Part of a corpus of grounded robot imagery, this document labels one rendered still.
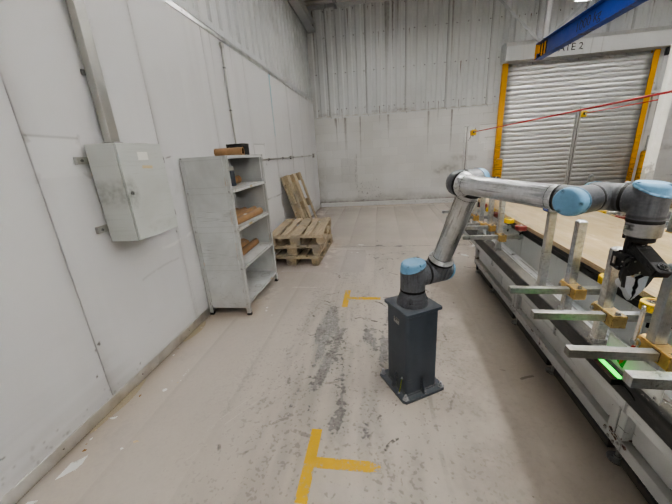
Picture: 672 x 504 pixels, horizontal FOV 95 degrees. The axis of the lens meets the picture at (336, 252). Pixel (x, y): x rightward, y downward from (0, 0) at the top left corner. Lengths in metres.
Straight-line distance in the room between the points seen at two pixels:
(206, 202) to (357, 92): 6.71
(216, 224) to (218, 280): 0.57
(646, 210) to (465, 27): 8.59
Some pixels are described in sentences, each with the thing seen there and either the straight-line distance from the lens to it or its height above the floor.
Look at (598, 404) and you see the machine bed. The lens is 2.29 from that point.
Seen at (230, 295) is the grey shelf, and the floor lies 0.22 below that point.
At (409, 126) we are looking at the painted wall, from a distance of 9.04.
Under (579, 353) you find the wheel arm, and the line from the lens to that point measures 1.31.
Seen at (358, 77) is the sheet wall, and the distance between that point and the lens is 9.19.
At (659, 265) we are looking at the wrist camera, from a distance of 1.29.
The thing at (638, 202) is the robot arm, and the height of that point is 1.32.
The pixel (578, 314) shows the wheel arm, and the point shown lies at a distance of 1.56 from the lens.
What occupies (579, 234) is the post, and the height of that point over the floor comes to 1.10.
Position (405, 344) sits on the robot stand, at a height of 0.39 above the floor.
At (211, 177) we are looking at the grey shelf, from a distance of 3.02.
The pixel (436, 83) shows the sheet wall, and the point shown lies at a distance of 9.24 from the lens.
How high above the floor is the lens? 1.51
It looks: 18 degrees down
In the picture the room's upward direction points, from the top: 4 degrees counter-clockwise
